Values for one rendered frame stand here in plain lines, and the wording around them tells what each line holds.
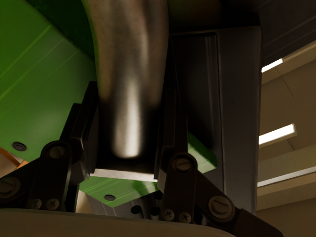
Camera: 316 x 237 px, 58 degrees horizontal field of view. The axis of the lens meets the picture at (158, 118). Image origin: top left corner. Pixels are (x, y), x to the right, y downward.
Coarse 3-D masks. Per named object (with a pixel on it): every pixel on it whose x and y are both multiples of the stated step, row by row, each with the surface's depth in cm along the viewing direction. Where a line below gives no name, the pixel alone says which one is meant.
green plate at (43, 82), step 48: (0, 0) 13; (48, 0) 16; (0, 48) 15; (48, 48) 14; (0, 96) 17; (48, 96) 17; (0, 144) 21; (192, 144) 19; (96, 192) 25; (144, 192) 24
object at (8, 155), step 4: (0, 148) 552; (0, 152) 555; (4, 152) 554; (8, 156) 558; (12, 156) 564; (12, 160) 560; (16, 160) 567; (24, 160) 530; (16, 164) 564; (20, 164) 522; (24, 164) 527; (16, 168) 513
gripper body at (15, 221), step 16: (16, 208) 10; (0, 224) 9; (16, 224) 9; (32, 224) 9; (48, 224) 9; (64, 224) 9; (80, 224) 9; (96, 224) 9; (112, 224) 9; (128, 224) 9; (144, 224) 9; (160, 224) 9; (176, 224) 9; (192, 224) 10
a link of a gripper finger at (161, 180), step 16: (160, 112) 13; (160, 128) 13; (176, 128) 14; (160, 144) 12; (176, 144) 13; (160, 160) 13; (160, 176) 12; (208, 192) 11; (208, 208) 11; (224, 208) 11; (224, 224) 11
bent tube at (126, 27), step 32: (96, 0) 9; (128, 0) 9; (160, 0) 10; (96, 32) 10; (128, 32) 10; (160, 32) 10; (96, 64) 12; (128, 64) 11; (160, 64) 11; (128, 96) 12; (160, 96) 13; (128, 128) 13; (128, 160) 15
